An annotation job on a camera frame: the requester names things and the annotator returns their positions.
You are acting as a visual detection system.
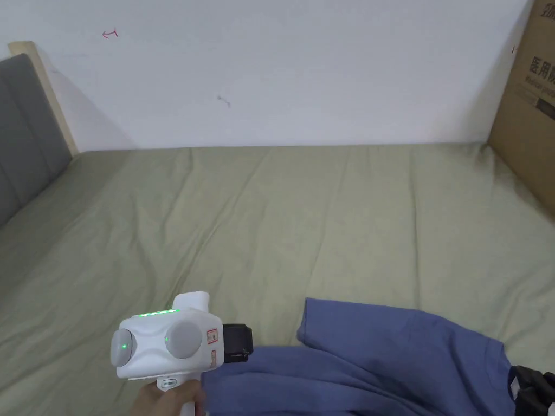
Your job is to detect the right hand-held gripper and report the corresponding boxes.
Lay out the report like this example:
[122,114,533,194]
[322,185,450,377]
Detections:
[507,365,555,416]

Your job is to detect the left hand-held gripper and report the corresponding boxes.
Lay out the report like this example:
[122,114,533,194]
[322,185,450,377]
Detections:
[110,291,254,416]

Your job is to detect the grey padded headboard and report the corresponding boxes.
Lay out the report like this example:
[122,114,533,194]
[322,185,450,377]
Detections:
[0,41,80,228]

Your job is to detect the bed with pale green sheet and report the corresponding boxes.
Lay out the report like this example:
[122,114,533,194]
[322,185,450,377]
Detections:
[0,140,555,416]

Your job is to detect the brown cardboard carton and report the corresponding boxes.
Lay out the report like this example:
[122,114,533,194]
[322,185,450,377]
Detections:
[487,0,555,223]

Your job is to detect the person's left hand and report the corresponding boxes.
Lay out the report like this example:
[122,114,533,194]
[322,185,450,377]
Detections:
[130,380,206,416]

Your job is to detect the blue shirt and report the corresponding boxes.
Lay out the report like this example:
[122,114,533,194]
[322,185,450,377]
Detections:
[201,297,517,416]

